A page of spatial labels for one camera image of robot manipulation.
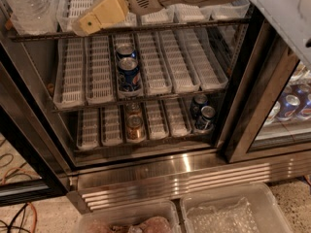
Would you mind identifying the open left fridge door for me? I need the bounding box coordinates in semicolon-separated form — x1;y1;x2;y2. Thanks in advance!
0;47;68;206

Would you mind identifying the blue pepsi can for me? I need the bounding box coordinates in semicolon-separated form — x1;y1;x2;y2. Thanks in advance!
118;57;141;92
116;44;137;60

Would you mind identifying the orange cable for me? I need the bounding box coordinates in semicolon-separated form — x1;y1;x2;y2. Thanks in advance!
0;167;39;233

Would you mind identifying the clear plastic bag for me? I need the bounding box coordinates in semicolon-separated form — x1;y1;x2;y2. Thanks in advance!
6;0;59;35

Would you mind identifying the brown soda can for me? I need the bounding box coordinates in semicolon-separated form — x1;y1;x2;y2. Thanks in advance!
125;103;142;117
126;115;145;141

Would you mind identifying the blue can behind glass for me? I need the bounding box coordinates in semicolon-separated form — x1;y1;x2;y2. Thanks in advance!
277;94;300;121

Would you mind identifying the middle wire shelf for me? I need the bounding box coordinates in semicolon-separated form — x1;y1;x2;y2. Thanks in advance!
53;88;225;113

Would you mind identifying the right clear plastic bin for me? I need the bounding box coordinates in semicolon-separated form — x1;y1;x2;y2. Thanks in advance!
180;183;293;233

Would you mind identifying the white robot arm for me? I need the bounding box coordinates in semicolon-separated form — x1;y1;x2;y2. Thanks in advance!
72;0;311;65

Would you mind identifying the clear plastic bin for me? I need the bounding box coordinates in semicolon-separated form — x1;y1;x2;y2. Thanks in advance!
180;183;293;233
72;200;182;233

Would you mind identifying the middle shelf tray one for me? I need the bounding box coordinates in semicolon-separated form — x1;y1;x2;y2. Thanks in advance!
53;38;85;110

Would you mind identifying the left clear plastic bin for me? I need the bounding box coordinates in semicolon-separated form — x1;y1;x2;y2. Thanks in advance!
72;200;182;233

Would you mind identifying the top wire shelf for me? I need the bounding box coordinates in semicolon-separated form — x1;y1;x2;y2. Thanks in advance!
8;17;250;42

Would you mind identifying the front brown soda can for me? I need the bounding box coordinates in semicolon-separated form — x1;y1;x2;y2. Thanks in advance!
126;115;145;141

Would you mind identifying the black cable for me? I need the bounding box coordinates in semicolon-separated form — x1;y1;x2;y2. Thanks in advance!
0;203;32;233

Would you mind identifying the middle shelf tray four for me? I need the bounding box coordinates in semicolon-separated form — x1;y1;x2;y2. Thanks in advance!
137;33;172;96

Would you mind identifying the rear blue Pepsi can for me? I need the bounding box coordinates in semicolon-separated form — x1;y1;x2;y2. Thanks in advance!
116;44;137;60

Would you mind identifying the rear dark blue can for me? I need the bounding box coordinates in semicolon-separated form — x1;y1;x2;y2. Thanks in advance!
190;94;208;119

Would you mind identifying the front dark blue can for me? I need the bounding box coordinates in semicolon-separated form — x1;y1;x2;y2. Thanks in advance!
195;106;216;130

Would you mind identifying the rear brown soda can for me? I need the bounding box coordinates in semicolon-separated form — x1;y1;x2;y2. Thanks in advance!
125;103;142;117

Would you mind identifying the right glass fridge door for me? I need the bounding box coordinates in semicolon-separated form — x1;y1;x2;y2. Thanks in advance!
224;20;311;163

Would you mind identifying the stainless steel fridge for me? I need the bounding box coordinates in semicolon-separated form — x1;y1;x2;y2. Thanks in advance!
1;0;311;213

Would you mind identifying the middle shelf tray six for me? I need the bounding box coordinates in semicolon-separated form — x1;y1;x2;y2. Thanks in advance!
179;28;228;91

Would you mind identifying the dark blue can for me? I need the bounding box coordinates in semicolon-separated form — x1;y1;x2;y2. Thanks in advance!
195;106;216;130
190;94;208;119

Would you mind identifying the middle shelf tray two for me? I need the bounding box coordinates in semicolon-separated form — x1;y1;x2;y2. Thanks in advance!
85;36;114;105

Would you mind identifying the front blue Pepsi can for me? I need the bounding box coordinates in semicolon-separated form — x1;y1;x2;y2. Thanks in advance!
118;57;141;92

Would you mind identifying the middle shelf tray five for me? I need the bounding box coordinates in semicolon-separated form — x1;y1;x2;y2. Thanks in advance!
158;30;200;93

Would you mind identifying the wire shelf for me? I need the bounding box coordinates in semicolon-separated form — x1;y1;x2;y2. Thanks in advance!
8;17;250;42
53;88;225;113

